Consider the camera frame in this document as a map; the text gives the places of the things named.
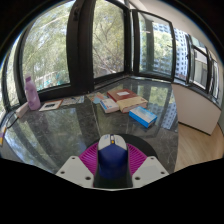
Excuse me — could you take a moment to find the white card with black print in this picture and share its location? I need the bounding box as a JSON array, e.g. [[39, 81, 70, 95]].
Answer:
[[38, 98, 64, 113]]

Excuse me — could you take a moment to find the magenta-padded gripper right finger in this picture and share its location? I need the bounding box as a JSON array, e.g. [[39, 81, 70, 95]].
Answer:
[[126, 143, 170, 190]]

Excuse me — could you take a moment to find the white box with blue stripe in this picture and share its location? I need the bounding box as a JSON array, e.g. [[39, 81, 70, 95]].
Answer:
[[99, 98, 120, 114]]

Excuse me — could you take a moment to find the red-brown book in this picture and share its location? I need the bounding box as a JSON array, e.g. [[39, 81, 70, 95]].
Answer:
[[106, 88, 139, 103]]

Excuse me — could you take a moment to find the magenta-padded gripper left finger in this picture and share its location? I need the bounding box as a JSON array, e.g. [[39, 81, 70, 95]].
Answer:
[[55, 143, 101, 190]]

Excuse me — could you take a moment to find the flat printed paper sheet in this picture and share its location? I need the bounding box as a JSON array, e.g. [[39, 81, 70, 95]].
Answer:
[[61, 95, 86, 107]]

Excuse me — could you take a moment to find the blue and white computer mouse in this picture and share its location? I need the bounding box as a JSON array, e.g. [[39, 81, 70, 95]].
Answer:
[[96, 133, 129, 181]]

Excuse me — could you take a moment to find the purple detergent bottle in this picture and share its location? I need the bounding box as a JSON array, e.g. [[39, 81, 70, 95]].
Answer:
[[24, 75, 42, 111]]

